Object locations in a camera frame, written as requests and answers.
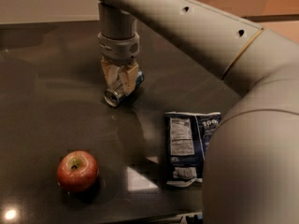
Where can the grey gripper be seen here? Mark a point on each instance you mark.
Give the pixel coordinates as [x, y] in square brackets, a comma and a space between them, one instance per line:
[119, 49]

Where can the blue silver redbull can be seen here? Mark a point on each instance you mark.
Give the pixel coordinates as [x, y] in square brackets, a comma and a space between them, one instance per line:
[115, 95]

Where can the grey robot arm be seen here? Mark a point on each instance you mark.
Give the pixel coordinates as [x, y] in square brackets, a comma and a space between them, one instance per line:
[251, 170]

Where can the blue chip bag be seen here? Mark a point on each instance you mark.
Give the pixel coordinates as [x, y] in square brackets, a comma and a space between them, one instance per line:
[187, 137]

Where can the red apple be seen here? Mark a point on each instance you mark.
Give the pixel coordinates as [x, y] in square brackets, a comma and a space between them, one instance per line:
[77, 171]

